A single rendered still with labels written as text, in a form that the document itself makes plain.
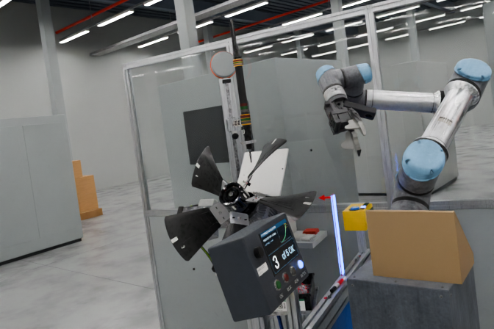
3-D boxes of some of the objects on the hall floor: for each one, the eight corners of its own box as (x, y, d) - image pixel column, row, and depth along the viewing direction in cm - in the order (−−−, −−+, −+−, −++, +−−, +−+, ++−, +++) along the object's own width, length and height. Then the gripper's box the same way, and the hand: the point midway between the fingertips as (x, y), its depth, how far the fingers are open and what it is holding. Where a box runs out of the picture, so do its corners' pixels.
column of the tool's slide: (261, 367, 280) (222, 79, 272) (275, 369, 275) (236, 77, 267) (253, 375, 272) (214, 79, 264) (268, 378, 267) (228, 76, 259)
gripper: (322, 119, 167) (340, 164, 155) (326, 87, 152) (346, 135, 141) (344, 114, 167) (364, 158, 156) (350, 82, 153) (373, 129, 141)
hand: (363, 145), depth 149 cm, fingers open, 11 cm apart
